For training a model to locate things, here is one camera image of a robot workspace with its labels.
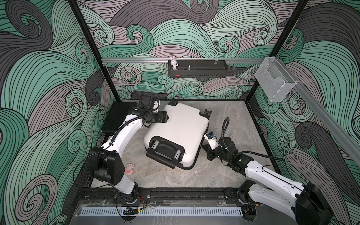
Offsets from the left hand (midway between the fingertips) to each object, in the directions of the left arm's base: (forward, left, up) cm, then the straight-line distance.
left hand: (163, 116), depth 83 cm
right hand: (-15, -23, -10) cm, 29 cm away
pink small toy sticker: (-26, +19, -18) cm, 37 cm away
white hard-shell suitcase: (-17, -8, -1) cm, 19 cm away
